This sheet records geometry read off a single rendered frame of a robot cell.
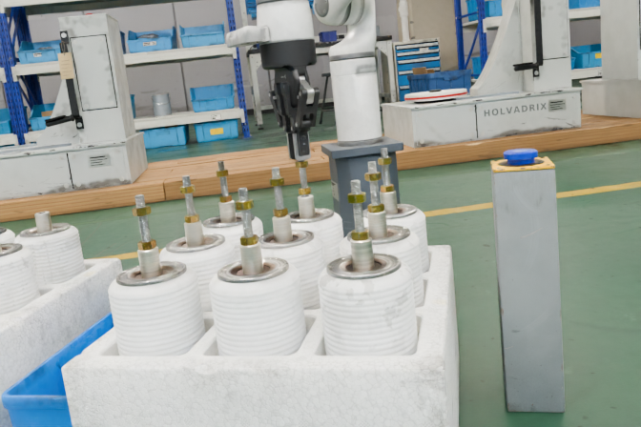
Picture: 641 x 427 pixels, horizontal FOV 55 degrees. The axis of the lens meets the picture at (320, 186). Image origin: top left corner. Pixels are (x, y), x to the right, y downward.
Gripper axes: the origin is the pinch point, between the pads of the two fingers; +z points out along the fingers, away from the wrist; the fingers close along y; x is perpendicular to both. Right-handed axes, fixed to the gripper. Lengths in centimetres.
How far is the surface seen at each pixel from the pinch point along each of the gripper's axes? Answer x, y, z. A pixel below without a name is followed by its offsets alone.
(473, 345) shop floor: -24.2, -4.0, 35.3
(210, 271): 16.3, -7.2, 12.7
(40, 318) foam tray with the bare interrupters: 36.5, 9.4, 19.0
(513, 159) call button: -18.7, -21.9, 3.0
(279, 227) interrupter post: 7.8, -10.5, 8.2
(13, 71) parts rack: 45, 478, -36
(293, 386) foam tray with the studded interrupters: 14.6, -28.5, 19.0
